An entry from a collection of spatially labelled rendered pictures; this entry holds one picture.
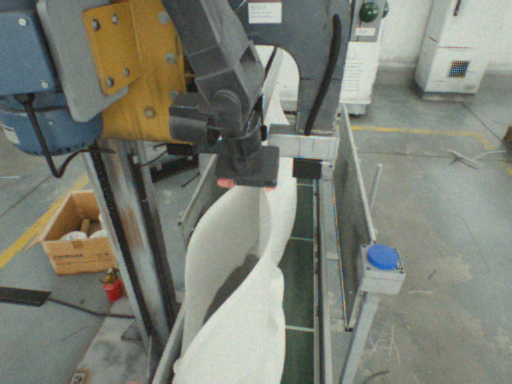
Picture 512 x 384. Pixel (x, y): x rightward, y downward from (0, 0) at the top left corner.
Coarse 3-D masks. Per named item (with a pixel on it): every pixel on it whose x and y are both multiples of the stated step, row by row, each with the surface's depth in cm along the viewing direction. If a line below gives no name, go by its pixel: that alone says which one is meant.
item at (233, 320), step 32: (256, 192) 69; (224, 224) 60; (256, 224) 73; (192, 256) 49; (224, 256) 64; (256, 256) 74; (192, 288) 50; (224, 288) 82; (256, 288) 46; (192, 320) 48; (224, 320) 40; (256, 320) 50; (192, 352) 35; (224, 352) 43; (256, 352) 55
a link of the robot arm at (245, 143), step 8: (208, 120) 46; (248, 120) 44; (256, 120) 45; (208, 128) 46; (216, 128) 45; (248, 128) 45; (256, 128) 45; (216, 136) 48; (224, 136) 45; (232, 136) 45; (240, 136) 44; (248, 136) 45; (256, 136) 46; (224, 144) 48; (232, 144) 46; (240, 144) 46; (248, 144) 46; (256, 144) 47; (232, 152) 48; (240, 152) 47; (248, 152) 48
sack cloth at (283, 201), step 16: (272, 96) 108; (272, 112) 105; (288, 160) 108; (288, 176) 108; (272, 192) 107; (288, 192) 113; (272, 208) 112; (288, 208) 117; (272, 224) 117; (288, 224) 123; (272, 240) 121; (272, 256) 125
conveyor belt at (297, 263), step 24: (288, 120) 247; (312, 192) 170; (312, 216) 154; (288, 240) 141; (312, 240) 141; (288, 264) 130; (312, 264) 130; (288, 288) 120; (312, 288) 120; (288, 312) 112; (312, 312) 112; (288, 336) 105; (312, 336) 105; (288, 360) 99; (312, 360) 99
